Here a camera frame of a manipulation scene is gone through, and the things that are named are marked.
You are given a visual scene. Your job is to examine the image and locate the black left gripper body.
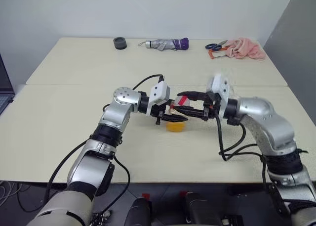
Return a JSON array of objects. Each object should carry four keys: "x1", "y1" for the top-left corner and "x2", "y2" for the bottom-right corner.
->
[{"x1": 151, "y1": 101, "x2": 174, "y2": 126}]

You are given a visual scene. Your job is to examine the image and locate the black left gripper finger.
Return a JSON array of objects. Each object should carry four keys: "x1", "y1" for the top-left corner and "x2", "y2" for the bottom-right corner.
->
[{"x1": 161, "y1": 114, "x2": 189, "y2": 123}]

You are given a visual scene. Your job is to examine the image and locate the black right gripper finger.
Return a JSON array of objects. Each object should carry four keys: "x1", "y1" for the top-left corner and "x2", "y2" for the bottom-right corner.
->
[
  {"x1": 181, "y1": 90, "x2": 208, "y2": 101},
  {"x1": 175, "y1": 106, "x2": 206, "y2": 118}
]

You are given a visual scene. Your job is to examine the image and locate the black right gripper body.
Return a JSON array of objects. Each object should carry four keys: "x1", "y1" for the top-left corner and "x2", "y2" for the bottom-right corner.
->
[{"x1": 202, "y1": 91, "x2": 222, "y2": 122}]

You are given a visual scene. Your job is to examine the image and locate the clear plastic orange drink bottle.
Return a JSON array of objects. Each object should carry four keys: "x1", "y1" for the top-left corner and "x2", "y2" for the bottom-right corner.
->
[{"x1": 165, "y1": 94, "x2": 196, "y2": 133}]

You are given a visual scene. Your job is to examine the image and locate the folded silver purple umbrella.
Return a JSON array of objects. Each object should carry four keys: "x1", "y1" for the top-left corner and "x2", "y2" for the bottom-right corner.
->
[{"x1": 137, "y1": 37, "x2": 190, "y2": 51}]

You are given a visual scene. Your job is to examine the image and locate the pink cloth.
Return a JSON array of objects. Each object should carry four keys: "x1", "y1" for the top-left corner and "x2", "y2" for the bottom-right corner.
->
[{"x1": 223, "y1": 37, "x2": 267, "y2": 61}]

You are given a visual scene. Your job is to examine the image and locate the black round tape roll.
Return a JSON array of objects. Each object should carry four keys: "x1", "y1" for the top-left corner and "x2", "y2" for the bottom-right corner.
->
[{"x1": 113, "y1": 37, "x2": 127, "y2": 50}]

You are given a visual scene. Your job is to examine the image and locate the dark rounded shape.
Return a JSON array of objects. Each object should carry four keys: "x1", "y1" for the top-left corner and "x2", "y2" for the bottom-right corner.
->
[
  {"x1": 124, "y1": 197, "x2": 153, "y2": 226},
  {"x1": 185, "y1": 191, "x2": 220, "y2": 226}
]

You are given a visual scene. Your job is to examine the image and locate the small black floor device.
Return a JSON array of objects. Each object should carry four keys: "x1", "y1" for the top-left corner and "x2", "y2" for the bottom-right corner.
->
[{"x1": 92, "y1": 210, "x2": 112, "y2": 224}]

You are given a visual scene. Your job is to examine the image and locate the dark laptop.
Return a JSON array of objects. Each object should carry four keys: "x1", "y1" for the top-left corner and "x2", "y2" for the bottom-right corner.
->
[{"x1": 0, "y1": 52, "x2": 15, "y2": 115}]

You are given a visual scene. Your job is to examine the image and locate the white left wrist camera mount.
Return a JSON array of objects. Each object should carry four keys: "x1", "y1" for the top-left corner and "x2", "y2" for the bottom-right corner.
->
[{"x1": 146, "y1": 81, "x2": 171, "y2": 117}]

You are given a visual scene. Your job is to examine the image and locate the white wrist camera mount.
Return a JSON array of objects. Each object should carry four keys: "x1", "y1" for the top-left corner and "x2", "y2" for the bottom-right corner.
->
[
  {"x1": 146, "y1": 81, "x2": 171, "y2": 117},
  {"x1": 206, "y1": 74, "x2": 232, "y2": 119}
]

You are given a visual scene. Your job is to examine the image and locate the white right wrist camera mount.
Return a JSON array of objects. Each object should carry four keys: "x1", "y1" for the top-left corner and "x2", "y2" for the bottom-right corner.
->
[{"x1": 206, "y1": 74, "x2": 232, "y2": 119}]

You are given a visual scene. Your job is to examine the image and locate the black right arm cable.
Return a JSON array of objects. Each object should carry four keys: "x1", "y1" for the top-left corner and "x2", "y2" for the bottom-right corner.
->
[{"x1": 216, "y1": 116, "x2": 272, "y2": 194}]

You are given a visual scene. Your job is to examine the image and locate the orange frame tool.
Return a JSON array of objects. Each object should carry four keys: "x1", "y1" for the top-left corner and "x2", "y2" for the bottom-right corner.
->
[{"x1": 208, "y1": 45, "x2": 229, "y2": 60}]

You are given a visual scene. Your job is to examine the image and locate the blue handled scissors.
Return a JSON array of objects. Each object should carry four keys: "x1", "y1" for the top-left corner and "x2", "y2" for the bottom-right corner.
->
[{"x1": 205, "y1": 40, "x2": 228, "y2": 51}]

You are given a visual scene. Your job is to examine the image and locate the white floor cables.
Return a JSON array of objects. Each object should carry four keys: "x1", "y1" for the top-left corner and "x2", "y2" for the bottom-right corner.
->
[{"x1": 0, "y1": 180, "x2": 23, "y2": 199}]

